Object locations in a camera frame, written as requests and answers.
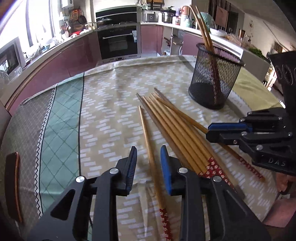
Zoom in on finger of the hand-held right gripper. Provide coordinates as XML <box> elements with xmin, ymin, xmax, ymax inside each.
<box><xmin>206</xmin><ymin>132</ymin><xmax>293</xmax><ymax>161</ymax></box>
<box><xmin>208</xmin><ymin>108</ymin><xmax>288</xmax><ymax>134</ymax></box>

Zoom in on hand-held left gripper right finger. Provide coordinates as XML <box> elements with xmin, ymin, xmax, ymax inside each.
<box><xmin>160</xmin><ymin>145</ymin><xmax>271</xmax><ymax>241</ymax></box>

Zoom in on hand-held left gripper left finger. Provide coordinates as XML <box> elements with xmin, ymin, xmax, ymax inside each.
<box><xmin>26</xmin><ymin>146</ymin><xmax>138</xmax><ymax>241</ymax></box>

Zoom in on bunch of bamboo chopsticks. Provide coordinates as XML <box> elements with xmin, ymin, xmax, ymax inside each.
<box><xmin>136</xmin><ymin>88</ymin><xmax>245</xmax><ymax>200</ymax></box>

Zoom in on black mesh utensil holder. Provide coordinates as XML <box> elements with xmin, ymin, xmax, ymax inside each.
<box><xmin>188</xmin><ymin>43</ymin><xmax>245</xmax><ymax>110</ymax></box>

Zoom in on person's right forearm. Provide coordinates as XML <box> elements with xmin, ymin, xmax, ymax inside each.
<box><xmin>263</xmin><ymin>199</ymin><xmax>296</xmax><ymax>228</ymax></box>

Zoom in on person's right hand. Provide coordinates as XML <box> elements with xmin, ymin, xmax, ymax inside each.
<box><xmin>276</xmin><ymin>172</ymin><xmax>294</xmax><ymax>194</ymax></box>

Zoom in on yellow-green cloth zigzag edge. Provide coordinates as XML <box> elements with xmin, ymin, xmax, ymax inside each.
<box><xmin>231</xmin><ymin>67</ymin><xmax>287</xmax><ymax>110</ymax></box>

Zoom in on beige and green patterned tablecloth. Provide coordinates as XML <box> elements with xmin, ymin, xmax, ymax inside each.
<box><xmin>0</xmin><ymin>54</ymin><xmax>287</xmax><ymax>241</ymax></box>

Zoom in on chopsticks standing in cup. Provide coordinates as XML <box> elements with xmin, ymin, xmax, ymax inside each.
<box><xmin>190</xmin><ymin>5</ymin><xmax>216</xmax><ymax>105</ymax></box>

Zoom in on brown chair back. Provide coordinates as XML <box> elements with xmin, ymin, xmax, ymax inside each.
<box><xmin>5</xmin><ymin>152</ymin><xmax>23</xmax><ymax>223</ymax></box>

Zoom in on black built-in oven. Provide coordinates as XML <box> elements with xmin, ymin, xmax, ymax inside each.
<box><xmin>97</xmin><ymin>25</ymin><xmax>139</xmax><ymax>61</ymax></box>

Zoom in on dark lidded pot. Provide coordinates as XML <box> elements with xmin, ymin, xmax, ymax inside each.
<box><xmin>161</xmin><ymin>9</ymin><xmax>176</xmax><ymax>24</ymax></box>

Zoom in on purple kitchen cabinets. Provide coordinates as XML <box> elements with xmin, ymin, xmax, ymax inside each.
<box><xmin>5</xmin><ymin>24</ymin><xmax>232</xmax><ymax>112</ymax></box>

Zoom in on silver cooking pot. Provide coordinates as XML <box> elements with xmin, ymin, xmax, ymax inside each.
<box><xmin>142</xmin><ymin>11</ymin><xmax>159</xmax><ymax>23</ymax></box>

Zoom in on black wok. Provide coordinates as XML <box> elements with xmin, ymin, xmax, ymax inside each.
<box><xmin>97</xmin><ymin>17</ymin><xmax>114</xmax><ymax>26</ymax></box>

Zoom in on silver microwave oven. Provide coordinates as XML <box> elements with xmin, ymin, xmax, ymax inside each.
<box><xmin>0</xmin><ymin>37</ymin><xmax>26</xmax><ymax>76</ymax></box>

